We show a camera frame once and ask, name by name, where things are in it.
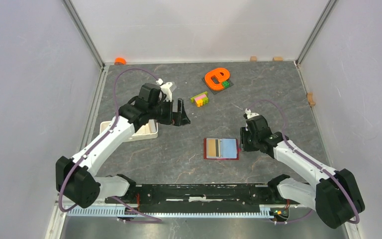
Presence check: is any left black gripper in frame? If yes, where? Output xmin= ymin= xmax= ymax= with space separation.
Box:
xmin=148 ymin=97 xmax=190 ymax=126

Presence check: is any red card holder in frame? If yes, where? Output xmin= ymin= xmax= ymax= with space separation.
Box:
xmin=203 ymin=138 xmax=241 ymax=160

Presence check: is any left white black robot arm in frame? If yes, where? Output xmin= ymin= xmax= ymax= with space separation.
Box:
xmin=56 ymin=79 xmax=191 ymax=212

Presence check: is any colourful toy brick stack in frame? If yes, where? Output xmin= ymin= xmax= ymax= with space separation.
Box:
xmin=190 ymin=92 xmax=209 ymax=108

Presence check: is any white plastic tray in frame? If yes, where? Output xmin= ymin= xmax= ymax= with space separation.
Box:
xmin=99 ymin=119 xmax=159 ymax=142

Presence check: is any orange e-shaped block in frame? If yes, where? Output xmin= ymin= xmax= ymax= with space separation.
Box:
xmin=204 ymin=68 xmax=230 ymax=90

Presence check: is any green toy brick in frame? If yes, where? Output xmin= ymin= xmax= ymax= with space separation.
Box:
xmin=222 ymin=81 xmax=230 ymax=88

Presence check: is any curved wooden piece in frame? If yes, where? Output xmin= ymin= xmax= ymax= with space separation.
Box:
xmin=306 ymin=92 xmax=316 ymax=107

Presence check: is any orange round cap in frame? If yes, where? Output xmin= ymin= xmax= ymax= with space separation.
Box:
xmin=114 ymin=57 xmax=126 ymax=65

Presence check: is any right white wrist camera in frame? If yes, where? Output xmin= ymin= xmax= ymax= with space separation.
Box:
xmin=243 ymin=109 xmax=259 ymax=120

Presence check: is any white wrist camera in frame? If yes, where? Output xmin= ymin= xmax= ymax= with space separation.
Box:
xmin=243 ymin=109 xmax=259 ymax=120
xmin=156 ymin=78 xmax=176 ymax=102

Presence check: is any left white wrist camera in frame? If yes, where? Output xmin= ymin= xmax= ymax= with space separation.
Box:
xmin=156 ymin=78 xmax=176 ymax=102

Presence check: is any dark square base plate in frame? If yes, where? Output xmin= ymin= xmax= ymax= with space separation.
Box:
xmin=201 ymin=78 xmax=234 ymax=95

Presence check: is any grey cable duct comb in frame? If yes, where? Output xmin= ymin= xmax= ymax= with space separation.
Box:
xmin=67 ymin=205 xmax=274 ymax=219

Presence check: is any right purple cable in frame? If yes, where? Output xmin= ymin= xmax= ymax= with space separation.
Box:
xmin=245 ymin=99 xmax=361 ymax=226

